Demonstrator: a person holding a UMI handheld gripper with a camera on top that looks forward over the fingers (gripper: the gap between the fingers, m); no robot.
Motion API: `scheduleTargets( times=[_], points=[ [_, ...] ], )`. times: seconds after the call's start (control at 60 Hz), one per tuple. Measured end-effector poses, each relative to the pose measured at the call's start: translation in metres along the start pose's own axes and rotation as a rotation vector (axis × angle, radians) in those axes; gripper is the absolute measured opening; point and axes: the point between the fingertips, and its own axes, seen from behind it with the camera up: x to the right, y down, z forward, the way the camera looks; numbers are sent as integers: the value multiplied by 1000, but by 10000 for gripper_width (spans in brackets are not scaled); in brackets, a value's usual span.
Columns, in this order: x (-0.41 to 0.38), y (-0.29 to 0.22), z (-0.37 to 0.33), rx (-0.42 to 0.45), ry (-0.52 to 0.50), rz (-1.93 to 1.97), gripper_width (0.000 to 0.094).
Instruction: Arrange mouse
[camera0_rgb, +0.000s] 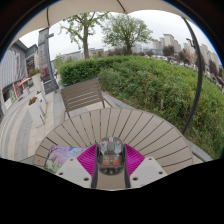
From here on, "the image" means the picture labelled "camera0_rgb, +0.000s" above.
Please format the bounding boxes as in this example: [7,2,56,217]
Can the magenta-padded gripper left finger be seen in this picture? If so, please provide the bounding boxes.
[54,143,100,190]

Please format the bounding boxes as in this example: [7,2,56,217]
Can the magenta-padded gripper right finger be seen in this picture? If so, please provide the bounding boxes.
[123,143,169,190]

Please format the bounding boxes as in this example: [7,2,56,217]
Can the transparent computer mouse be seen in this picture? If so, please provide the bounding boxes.
[96,135,127,176]

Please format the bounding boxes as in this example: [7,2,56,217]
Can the flower print mouse pad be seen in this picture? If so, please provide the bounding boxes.
[43,144,88,174]

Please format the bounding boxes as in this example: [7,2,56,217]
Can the white planter with orange flowers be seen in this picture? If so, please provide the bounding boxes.
[27,96,48,128]

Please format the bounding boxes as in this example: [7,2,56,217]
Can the grey slatted chair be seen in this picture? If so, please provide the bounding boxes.
[59,77,116,121]

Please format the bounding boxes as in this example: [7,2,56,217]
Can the white planter with pink flowers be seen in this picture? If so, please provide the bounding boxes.
[29,67,44,93]

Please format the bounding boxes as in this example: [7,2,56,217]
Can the dark curved parasol pole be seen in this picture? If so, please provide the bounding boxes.
[181,16,205,136]

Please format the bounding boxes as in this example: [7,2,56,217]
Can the grey shopfront building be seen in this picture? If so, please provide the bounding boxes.
[0,39,40,114]

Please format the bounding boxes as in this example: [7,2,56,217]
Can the tall grey sign pillar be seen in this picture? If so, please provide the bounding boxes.
[37,27,60,95]

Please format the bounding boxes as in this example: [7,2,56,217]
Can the sparse-leaved tree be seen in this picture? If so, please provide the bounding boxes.
[59,11,109,60]

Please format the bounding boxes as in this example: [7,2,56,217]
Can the far apartment buildings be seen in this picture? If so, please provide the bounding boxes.
[59,33,224,78]

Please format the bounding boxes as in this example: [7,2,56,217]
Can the leafy round tree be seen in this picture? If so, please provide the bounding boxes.
[101,13,154,56]

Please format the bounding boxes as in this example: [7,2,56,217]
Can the beige parasol canopy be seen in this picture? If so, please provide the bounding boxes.
[11,0,198,44]

